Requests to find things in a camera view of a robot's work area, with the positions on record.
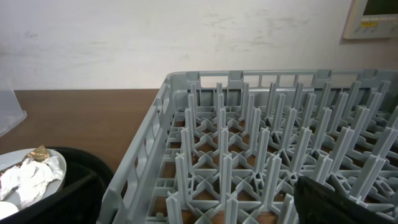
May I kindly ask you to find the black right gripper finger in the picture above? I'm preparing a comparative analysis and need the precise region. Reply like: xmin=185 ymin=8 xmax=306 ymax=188
xmin=294 ymin=176 xmax=393 ymax=224

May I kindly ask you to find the gold foil wrapper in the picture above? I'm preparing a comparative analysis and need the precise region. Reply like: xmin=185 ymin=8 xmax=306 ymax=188
xmin=21 ymin=145 xmax=50 ymax=162

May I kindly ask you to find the beige wall control panel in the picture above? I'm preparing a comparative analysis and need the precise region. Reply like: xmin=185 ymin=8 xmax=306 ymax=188
xmin=343 ymin=0 xmax=397 ymax=39

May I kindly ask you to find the round black serving tray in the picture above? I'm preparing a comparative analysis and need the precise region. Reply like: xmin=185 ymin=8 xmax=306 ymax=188
xmin=1 ymin=146 xmax=114 ymax=224

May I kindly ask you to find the white napkin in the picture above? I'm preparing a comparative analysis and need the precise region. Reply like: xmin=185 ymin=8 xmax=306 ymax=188
xmin=1 ymin=156 xmax=65 ymax=208

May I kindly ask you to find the clear plastic waste bin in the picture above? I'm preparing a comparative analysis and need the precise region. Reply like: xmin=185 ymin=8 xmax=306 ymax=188
xmin=0 ymin=78 xmax=27 ymax=136

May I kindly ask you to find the grey round plate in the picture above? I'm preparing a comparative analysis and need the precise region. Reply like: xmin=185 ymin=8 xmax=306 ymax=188
xmin=1 ymin=145 xmax=67 ymax=219

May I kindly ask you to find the grey plastic dishwasher rack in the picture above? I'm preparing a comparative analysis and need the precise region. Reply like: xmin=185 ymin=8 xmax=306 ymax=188
xmin=98 ymin=70 xmax=397 ymax=223

